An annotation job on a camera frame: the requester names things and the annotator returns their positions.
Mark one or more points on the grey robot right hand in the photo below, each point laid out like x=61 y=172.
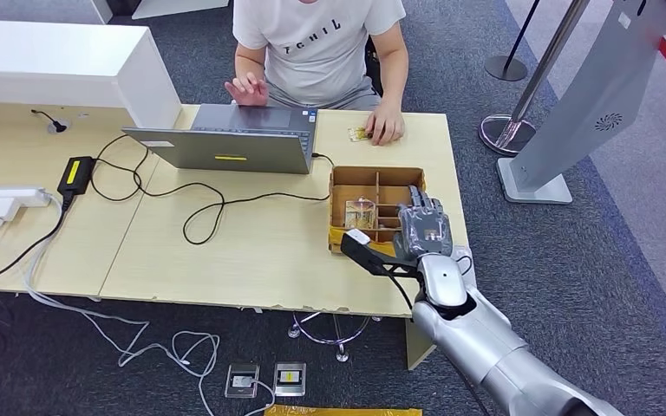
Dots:
x=425 y=229

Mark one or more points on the person's right hand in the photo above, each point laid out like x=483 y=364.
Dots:
x=248 y=92

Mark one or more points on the person's left hand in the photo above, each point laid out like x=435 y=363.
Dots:
x=386 y=123

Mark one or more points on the ID card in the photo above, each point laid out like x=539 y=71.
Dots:
x=357 y=135

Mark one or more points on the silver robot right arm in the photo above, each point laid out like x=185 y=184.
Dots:
x=482 y=344

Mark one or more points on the person's left forearm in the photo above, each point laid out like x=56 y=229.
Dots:
x=393 y=83

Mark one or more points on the person's right forearm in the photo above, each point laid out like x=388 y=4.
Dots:
x=250 y=66

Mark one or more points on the grey card reader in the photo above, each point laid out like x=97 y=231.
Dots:
x=458 y=251

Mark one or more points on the person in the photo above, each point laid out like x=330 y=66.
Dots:
x=316 y=57

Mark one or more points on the black office chair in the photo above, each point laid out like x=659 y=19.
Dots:
x=373 y=69

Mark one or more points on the grey laptop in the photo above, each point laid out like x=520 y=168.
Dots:
x=224 y=149

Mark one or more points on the cardboard divided box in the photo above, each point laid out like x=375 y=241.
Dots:
x=356 y=181

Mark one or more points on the swivel chair base with casters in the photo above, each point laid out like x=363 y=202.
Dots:
x=340 y=356

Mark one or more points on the light wooden desk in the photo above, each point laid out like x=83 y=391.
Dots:
x=252 y=270

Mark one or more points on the black laptop power adapter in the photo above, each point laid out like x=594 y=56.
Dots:
x=76 y=175

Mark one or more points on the round desk grommet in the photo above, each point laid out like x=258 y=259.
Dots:
x=54 y=128

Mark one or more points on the yellow floor marking tape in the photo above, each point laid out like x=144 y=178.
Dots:
x=344 y=411

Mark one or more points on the white raised counter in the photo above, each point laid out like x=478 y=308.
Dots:
x=51 y=57

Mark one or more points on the floor socket with label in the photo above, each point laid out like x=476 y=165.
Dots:
x=290 y=379

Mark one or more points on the grey kiosk stand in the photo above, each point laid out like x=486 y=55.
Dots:
x=586 y=97

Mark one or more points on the open floor socket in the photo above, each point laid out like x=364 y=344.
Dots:
x=241 y=380

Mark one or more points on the white power strip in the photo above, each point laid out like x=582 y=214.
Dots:
x=2 y=196

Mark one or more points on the white plug charger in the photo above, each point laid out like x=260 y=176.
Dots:
x=3 y=209

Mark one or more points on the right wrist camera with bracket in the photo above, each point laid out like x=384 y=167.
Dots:
x=367 y=258

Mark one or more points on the chrome stanchion post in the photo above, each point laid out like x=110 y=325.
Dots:
x=508 y=135

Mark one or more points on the black stanchion post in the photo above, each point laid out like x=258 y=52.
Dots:
x=505 y=68

